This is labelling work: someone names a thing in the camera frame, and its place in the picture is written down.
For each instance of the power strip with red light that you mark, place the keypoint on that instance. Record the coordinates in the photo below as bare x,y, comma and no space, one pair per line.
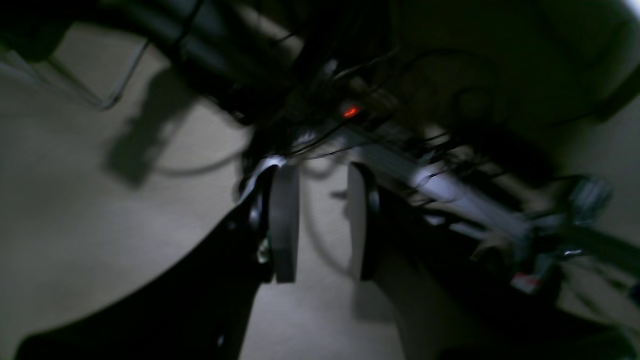
317,112

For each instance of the aluminium frame rail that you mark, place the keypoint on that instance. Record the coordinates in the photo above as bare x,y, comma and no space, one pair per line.
427,169

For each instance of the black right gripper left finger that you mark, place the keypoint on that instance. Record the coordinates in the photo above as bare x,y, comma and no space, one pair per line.
199,308

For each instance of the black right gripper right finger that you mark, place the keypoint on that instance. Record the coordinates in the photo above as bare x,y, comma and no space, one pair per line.
450,292

